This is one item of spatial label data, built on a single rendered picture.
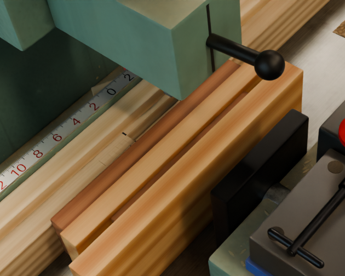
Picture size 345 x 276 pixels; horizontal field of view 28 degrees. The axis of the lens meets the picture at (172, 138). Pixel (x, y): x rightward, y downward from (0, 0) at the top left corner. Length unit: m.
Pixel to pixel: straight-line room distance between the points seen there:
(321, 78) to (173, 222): 0.22
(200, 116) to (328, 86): 0.14
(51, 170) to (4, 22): 0.12
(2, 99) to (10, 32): 0.17
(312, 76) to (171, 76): 0.20
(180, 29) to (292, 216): 0.14
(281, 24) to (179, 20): 0.22
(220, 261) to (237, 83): 0.16
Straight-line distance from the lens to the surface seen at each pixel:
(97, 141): 0.54
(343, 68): 0.64
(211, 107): 0.54
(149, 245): 0.48
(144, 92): 0.56
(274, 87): 0.53
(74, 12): 0.52
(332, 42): 0.67
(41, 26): 0.55
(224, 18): 0.48
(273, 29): 0.63
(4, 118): 0.71
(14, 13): 0.53
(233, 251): 0.46
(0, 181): 0.53
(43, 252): 0.53
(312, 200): 0.43
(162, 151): 0.52
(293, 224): 0.42
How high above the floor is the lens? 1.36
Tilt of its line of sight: 50 degrees down
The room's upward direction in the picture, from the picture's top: 10 degrees counter-clockwise
